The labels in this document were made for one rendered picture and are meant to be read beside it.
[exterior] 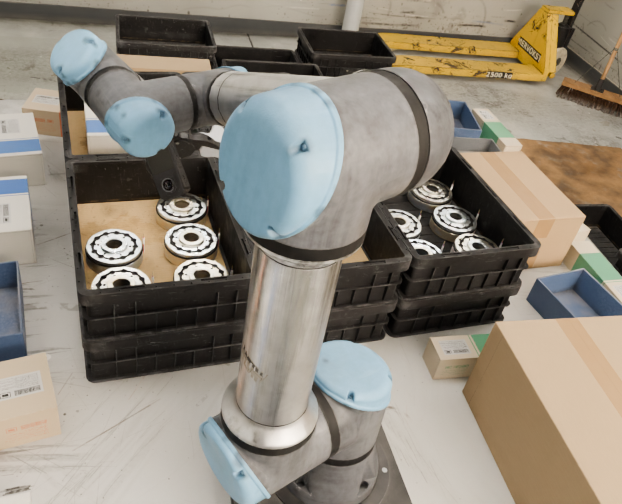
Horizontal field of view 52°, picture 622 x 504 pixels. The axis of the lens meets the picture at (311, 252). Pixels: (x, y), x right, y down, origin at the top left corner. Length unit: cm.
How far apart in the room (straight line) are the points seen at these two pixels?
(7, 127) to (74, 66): 89
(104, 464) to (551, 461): 71
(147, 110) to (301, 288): 35
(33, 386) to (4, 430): 8
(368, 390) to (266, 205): 39
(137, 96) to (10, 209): 69
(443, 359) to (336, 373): 49
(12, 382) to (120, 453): 21
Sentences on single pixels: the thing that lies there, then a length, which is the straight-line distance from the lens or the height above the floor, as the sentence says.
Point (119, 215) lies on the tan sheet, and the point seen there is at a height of 83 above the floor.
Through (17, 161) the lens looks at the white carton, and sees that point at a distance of 168.
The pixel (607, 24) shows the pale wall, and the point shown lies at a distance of 521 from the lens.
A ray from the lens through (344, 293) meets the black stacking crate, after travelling 123.
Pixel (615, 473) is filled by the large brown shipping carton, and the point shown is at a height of 90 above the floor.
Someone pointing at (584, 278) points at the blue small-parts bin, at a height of 75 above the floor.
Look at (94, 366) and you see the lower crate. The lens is 121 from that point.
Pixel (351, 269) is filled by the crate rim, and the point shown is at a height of 93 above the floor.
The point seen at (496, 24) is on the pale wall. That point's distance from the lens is 525.
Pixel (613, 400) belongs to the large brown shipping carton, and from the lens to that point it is 119.
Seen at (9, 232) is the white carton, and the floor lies 79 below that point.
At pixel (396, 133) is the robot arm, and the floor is 142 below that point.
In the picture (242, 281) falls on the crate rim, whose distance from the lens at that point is 110.
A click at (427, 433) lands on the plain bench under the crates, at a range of 126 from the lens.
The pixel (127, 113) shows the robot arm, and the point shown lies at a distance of 84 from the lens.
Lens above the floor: 167
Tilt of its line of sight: 39 degrees down
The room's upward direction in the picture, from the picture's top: 12 degrees clockwise
